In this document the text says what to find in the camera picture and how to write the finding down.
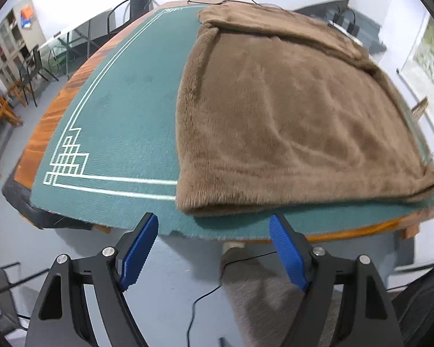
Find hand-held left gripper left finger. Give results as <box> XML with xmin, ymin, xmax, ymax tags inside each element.
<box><xmin>25</xmin><ymin>212</ymin><xmax>160</xmax><ymax>347</ymax></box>

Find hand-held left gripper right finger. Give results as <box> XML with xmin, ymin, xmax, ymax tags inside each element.
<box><xmin>269</xmin><ymin>214</ymin><xmax>400</xmax><ymax>347</ymax></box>

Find brown fleece cloth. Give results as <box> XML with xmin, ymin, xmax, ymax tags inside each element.
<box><xmin>175</xmin><ymin>2</ymin><xmax>434</xmax><ymax>218</ymax></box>

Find white table leg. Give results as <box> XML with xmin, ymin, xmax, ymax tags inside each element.
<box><xmin>221</xmin><ymin>240</ymin><xmax>246</xmax><ymax>257</ymax></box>

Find wooden stick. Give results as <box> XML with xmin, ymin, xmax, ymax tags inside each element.
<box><xmin>410</xmin><ymin>96</ymin><xmax>430</xmax><ymax>121</ymax></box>

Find black plastic bag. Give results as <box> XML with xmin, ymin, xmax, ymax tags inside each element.
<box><xmin>2</xmin><ymin>177</ymin><xmax>95</xmax><ymax>230</ymax></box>

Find dark cloth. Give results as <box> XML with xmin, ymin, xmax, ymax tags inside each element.
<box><xmin>391</xmin><ymin>263</ymin><xmax>434</xmax><ymax>347</ymax></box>

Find green table mat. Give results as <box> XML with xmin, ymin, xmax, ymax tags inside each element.
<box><xmin>30</xmin><ymin>5</ymin><xmax>434</xmax><ymax>241</ymax></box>

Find black mesh chair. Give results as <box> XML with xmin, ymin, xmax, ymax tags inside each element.
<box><xmin>0</xmin><ymin>261</ymin><xmax>53</xmax><ymax>335</ymax></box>

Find grey cabinet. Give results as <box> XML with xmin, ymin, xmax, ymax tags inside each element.
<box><xmin>297</xmin><ymin>0</ymin><xmax>387</xmax><ymax>55</ymax></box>

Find white power strip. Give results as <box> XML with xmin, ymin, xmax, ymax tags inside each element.
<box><xmin>327</xmin><ymin>22</ymin><xmax>366</xmax><ymax>42</ymax></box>

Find black folding chair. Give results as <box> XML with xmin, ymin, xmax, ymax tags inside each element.
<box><xmin>17</xmin><ymin>43</ymin><xmax>60</xmax><ymax>108</ymax></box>

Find beige storage cabinet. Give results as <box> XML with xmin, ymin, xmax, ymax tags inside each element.
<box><xmin>0</xmin><ymin>0</ymin><xmax>47</xmax><ymax>84</ymax></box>

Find black metal armchair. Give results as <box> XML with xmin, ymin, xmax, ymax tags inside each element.
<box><xmin>106</xmin><ymin>0</ymin><xmax>160</xmax><ymax>40</ymax></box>

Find black floor cable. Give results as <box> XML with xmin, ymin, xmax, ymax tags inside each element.
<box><xmin>185</xmin><ymin>252</ymin><xmax>277</xmax><ymax>347</ymax></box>

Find wall scroll painting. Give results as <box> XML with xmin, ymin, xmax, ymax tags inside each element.
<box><xmin>397</xmin><ymin>14</ymin><xmax>434</xmax><ymax>154</ymax></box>

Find black table cable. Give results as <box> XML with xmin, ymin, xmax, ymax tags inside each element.
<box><xmin>187</xmin><ymin>0</ymin><xmax>293</xmax><ymax>11</ymax></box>

